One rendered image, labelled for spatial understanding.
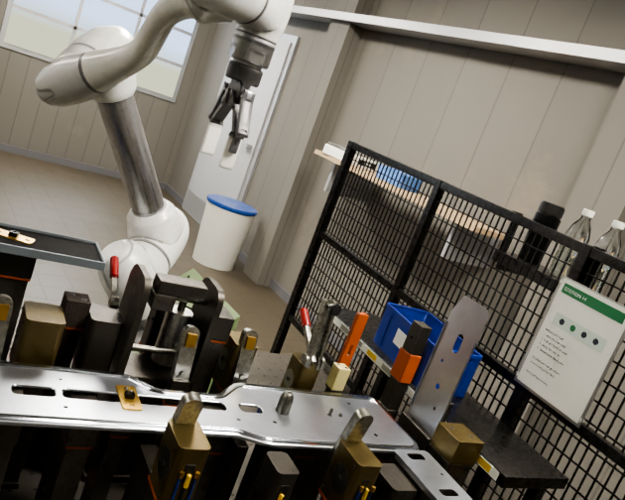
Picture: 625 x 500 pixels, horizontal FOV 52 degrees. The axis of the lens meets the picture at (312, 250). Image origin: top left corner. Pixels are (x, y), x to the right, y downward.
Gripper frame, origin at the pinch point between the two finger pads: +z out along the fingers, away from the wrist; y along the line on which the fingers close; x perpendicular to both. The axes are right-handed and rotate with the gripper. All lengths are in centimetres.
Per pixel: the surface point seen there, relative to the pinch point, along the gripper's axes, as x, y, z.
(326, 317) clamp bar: 36.0, 9.4, 29.0
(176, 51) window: 155, -650, -19
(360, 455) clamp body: 29, 47, 42
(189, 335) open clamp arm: 2.3, 12.2, 37.3
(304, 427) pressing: 26, 31, 46
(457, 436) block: 60, 40, 40
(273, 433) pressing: 17, 34, 46
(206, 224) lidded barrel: 155, -385, 111
